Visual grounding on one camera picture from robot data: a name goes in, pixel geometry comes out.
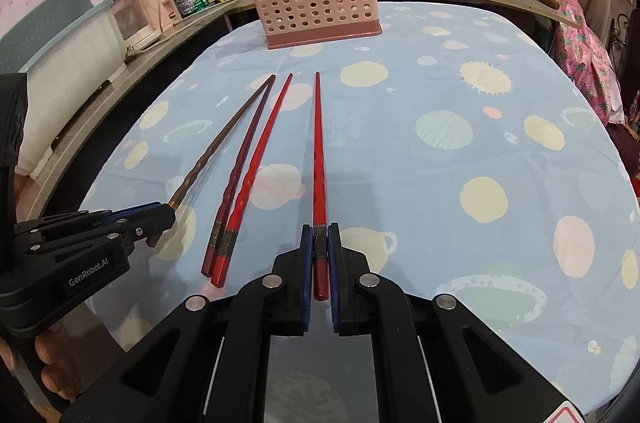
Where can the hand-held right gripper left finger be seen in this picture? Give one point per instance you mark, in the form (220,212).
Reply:
(305,263)

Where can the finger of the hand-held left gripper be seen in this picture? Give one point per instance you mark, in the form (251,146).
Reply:
(145,235)
(135,215)

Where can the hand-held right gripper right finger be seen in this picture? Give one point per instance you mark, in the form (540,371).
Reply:
(334,263)

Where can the bright red chopstick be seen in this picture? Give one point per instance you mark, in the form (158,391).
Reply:
(317,163)
(260,158)

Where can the maroon chopstick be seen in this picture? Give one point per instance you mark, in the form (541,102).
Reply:
(240,173)

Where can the brown chopstick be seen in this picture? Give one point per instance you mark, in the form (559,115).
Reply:
(225,143)

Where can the person's left hand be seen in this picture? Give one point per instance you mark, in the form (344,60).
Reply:
(57,363)

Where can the white plastic dish box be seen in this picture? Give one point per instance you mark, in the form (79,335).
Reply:
(65,68)

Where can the small white countertop oven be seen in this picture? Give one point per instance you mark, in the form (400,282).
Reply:
(132,20)

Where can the blue printed tablecloth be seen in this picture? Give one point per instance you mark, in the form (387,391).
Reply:
(450,103)

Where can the pink floral garment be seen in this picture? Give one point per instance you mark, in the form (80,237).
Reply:
(582,48)

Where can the black iron chair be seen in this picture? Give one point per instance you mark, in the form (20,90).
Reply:
(627,68)

